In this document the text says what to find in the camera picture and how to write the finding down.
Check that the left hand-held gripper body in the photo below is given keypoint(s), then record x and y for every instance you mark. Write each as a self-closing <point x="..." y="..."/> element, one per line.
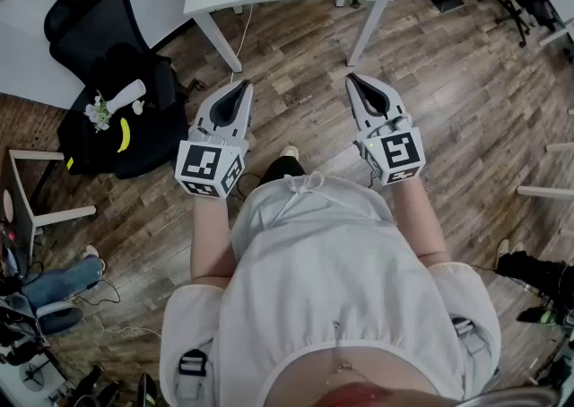
<point x="199" y="163"/>

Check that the white vase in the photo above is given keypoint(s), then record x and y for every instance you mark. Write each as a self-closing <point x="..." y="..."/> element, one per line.
<point x="125" y="96"/>

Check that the grey metal head-mount bar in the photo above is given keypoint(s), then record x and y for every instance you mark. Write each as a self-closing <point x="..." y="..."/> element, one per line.
<point x="515" y="394"/>

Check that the person's right forearm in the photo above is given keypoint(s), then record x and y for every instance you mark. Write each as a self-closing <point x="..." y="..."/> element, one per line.
<point x="419" y="226"/>

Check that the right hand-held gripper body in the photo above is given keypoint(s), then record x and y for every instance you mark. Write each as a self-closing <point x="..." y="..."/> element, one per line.
<point x="397" y="152"/>

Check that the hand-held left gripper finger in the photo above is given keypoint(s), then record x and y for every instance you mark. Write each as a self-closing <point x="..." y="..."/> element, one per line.
<point x="246" y="109"/>
<point x="208" y="105"/>

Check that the person's left forearm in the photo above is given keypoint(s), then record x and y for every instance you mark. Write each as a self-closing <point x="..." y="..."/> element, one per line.
<point x="211" y="239"/>

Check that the yellow banana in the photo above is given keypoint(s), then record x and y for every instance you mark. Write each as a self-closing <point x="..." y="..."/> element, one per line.
<point x="125" y="136"/>

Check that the person's black trouser leg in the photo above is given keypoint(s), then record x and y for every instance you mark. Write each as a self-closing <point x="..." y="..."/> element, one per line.
<point x="282" y="170"/>

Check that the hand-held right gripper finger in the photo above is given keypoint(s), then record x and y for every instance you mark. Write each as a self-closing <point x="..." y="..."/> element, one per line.
<point x="359" y="114"/>
<point x="388" y="93"/>

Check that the person's white dress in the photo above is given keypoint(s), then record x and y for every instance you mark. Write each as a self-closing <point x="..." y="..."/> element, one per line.
<point x="332" y="271"/>

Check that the person's white shoe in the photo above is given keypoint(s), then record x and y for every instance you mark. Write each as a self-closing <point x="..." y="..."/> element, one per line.
<point x="289" y="152"/>

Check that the white-framed side table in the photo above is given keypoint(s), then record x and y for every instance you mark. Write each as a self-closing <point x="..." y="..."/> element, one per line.
<point x="24" y="199"/>

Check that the black office chair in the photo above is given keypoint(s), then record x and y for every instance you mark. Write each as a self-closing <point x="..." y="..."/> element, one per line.
<point x="89" y="37"/>

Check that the white flower bunch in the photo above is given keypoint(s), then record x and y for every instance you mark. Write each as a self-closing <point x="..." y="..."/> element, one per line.
<point x="99" y="114"/>

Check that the white wooden frame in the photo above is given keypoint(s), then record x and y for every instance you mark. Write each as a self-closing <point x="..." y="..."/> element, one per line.
<point x="547" y="192"/>

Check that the small white garlic bulb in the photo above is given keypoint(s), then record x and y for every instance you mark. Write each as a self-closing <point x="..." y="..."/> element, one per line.
<point x="138" y="106"/>

